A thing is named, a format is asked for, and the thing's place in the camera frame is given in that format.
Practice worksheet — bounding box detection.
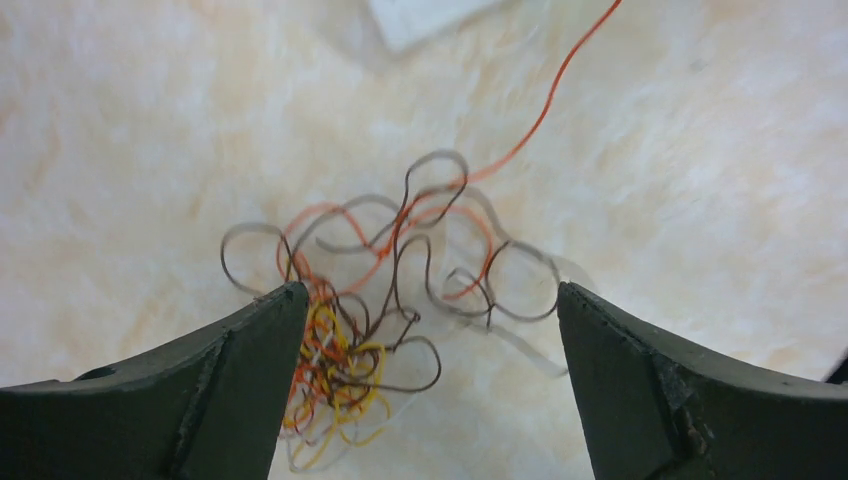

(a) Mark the cable bundle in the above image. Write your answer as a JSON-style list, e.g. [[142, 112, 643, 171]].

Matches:
[[219, 149, 571, 473]]

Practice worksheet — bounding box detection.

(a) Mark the red cable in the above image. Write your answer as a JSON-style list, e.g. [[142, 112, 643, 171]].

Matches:
[[275, 0, 625, 303]]

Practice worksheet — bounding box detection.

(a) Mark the white plastic bin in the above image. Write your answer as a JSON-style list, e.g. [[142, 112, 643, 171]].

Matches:
[[366, 0, 502, 53]]

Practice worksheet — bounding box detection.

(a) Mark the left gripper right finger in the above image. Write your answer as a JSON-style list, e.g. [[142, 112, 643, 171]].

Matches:
[[557, 282, 847, 479]]

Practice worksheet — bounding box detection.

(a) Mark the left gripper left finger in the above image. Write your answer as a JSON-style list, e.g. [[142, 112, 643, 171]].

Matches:
[[1, 282, 309, 479]]

